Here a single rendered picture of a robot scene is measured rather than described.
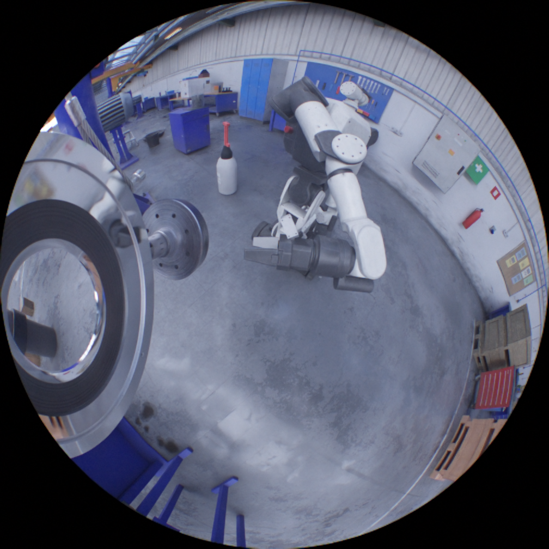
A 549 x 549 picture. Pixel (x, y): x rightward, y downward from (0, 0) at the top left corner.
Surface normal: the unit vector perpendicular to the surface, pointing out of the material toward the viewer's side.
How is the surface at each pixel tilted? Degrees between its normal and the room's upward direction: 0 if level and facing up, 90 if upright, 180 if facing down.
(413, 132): 90
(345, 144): 42
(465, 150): 90
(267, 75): 90
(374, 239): 32
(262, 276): 0
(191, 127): 90
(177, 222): 50
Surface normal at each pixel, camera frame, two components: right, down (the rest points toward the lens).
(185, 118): 0.73, 0.66
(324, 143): -0.26, 0.17
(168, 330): 0.15, -0.41
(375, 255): 0.00, 0.11
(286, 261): -0.04, 0.40
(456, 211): -0.66, 0.64
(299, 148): -0.84, 0.41
